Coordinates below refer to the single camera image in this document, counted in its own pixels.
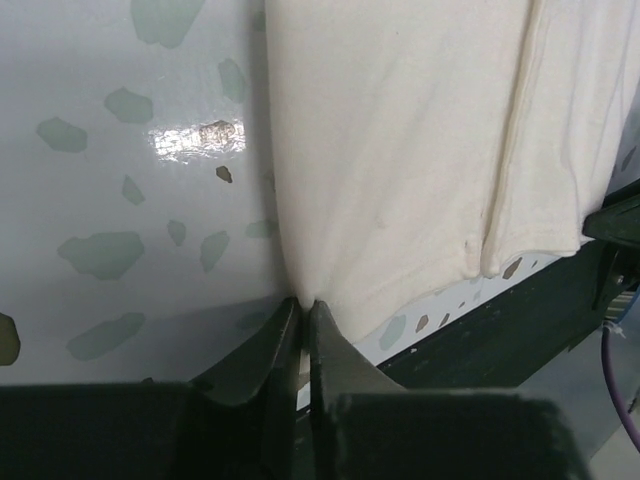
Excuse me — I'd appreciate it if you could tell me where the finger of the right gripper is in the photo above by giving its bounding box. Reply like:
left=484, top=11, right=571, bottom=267
left=583, top=194, right=640, bottom=249

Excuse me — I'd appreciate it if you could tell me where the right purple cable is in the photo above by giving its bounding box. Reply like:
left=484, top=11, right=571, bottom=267
left=602, top=322, right=640, bottom=451

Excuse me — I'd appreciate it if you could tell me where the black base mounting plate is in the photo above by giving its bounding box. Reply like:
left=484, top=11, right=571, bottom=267
left=375, top=241, right=607, bottom=393

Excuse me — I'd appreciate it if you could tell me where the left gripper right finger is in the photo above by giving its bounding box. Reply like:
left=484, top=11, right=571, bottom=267
left=308, top=301, right=403, bottom=479

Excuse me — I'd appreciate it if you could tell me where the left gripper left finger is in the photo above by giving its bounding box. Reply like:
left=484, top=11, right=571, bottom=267
left=191, top=298, right=300, bottom=479

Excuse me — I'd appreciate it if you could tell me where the cream white t shirt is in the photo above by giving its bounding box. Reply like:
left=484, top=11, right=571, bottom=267
left=265, top=1, right=639, bottom=342

